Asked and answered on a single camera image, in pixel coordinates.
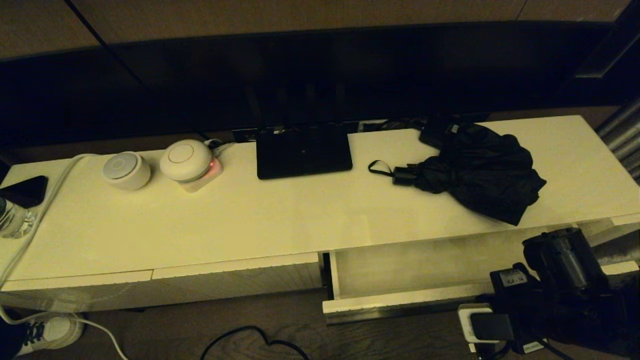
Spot wide white ribbed drawer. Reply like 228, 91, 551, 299
322, 225, 640, 325

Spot black umbrella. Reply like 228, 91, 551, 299
368, 122, 547, 227

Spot white wooden panel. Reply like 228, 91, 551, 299
152, 252, 322, 303
577, 216, 640, 246
0, 270, 155, 313

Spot white ribbed cabinet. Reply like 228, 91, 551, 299
0, 116, 640, 313

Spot grey pleated curtain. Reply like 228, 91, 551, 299
595, 97, 640, 183

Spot black set-top box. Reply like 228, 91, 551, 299
419, 116, 462, 150

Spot black flat screen television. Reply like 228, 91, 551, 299
0, 22, 621, 151

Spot white power strip red light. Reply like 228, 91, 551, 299
179, 142, 236, 194

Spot white dome shaped device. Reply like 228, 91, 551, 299
159, 139, 215, 183

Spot white speaker with grey top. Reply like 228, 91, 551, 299
102, 151, 152, 191

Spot white sneaker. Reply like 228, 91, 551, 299
17, 314, 85, 357

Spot dark trouser leg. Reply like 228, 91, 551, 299
0, 317, 28, 360

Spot black smartphone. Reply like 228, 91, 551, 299
0, 175, 49, 209

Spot clear plastic water bottle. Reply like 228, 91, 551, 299
0, 196, 39, 239

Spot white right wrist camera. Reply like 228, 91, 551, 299
457, 303, 516, 345

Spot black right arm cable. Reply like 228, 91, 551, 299
537, 339, 576, 360

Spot black cables behind television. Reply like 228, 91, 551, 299
359, 119, 426, 134

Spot black cable on floor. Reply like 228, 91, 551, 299
201, 326, 311, 360

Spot black television base plate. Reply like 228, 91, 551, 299
256, 124, 354, 181

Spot thick white power cable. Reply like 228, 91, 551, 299
0, 154, 128, 360

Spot thin black wall cable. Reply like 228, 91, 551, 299
65, 0, 213, 142

